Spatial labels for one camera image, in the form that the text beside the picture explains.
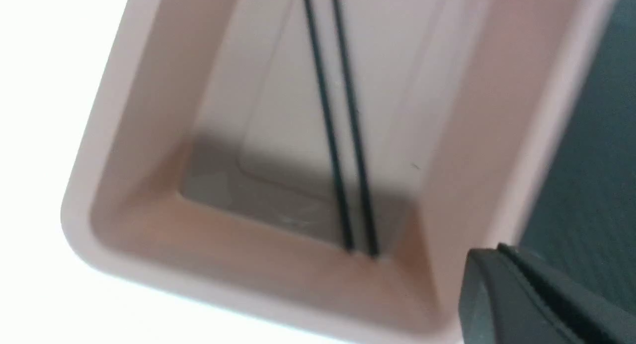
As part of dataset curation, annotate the black chopstick plain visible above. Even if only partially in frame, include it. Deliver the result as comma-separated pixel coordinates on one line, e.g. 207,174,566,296
303,0,355,253
331,0,380,259

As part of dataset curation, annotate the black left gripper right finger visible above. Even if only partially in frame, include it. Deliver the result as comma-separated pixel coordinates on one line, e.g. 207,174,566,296
497,244,636,344

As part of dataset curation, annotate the black plastic tray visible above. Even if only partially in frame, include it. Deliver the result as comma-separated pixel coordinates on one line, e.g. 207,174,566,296
520,0,636,315

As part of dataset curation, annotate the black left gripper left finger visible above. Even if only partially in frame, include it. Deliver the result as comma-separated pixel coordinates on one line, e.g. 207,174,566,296
458,249,584,344

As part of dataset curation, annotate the pink plastic bin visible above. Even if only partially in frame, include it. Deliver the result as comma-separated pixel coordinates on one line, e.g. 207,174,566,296
61,0,616,344

